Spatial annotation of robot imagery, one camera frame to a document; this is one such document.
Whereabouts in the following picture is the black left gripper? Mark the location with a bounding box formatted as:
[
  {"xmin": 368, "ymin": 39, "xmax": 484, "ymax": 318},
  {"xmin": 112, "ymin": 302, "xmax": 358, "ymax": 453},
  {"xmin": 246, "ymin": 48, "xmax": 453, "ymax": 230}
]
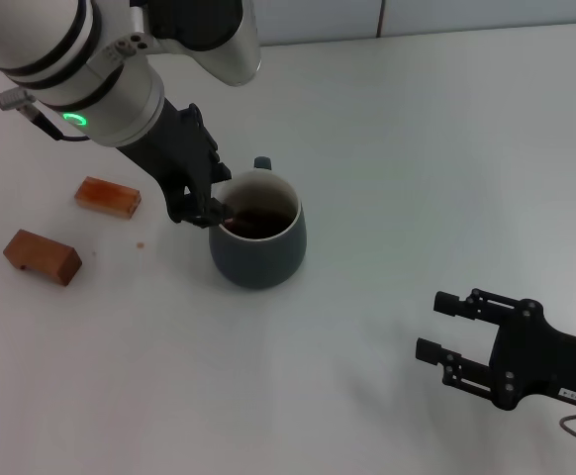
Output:
[{"xmin": 114, "ymin": 97, "xmax": 236, "ymax": 232}]

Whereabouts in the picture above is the flat wooden spoon rest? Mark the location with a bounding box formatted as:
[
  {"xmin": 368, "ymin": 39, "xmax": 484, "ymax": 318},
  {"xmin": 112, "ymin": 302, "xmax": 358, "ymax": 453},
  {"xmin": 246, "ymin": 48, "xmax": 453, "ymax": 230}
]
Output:
[{"xmin": 73, "ymin": 176, "xmax": 143, "ymax": 220}]

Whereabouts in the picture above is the pink handled metal spoon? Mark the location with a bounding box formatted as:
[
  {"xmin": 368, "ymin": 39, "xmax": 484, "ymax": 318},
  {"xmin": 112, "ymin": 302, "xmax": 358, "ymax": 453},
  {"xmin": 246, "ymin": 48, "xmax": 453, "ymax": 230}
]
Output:
[{"xmin": 221, "ymin": 207, "xmax": 264, "ymax": 234}]

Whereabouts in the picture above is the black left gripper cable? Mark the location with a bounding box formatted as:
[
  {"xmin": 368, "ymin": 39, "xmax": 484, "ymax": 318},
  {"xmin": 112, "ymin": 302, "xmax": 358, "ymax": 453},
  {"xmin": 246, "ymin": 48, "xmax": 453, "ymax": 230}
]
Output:
[{"xmin": 0, "ymin": 88, "xmax": 91, "ymax": 143}]

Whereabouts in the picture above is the notched wooden block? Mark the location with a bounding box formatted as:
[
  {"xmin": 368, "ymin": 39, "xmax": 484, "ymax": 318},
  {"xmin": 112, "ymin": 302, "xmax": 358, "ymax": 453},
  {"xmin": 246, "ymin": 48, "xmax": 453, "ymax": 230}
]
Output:
[{"xmin": 2, "ymin": 229, "xmax": 83, "ymax": 287}]

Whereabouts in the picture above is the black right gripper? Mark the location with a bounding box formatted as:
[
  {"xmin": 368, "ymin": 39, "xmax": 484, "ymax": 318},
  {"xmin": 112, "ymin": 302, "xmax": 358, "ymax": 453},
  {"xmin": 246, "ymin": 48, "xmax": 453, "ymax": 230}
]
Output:
[{"xmin": 414, "ymin": 287, "xmax": 576, "ymax": 413}]

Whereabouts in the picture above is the dark grey ceramic cup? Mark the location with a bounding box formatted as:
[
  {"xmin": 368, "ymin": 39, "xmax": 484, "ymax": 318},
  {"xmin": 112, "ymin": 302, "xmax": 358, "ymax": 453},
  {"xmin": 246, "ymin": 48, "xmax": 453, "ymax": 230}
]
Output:
[{"xmin": 208, "ymin": 155, "xmax": 308, "ymax": 291}]

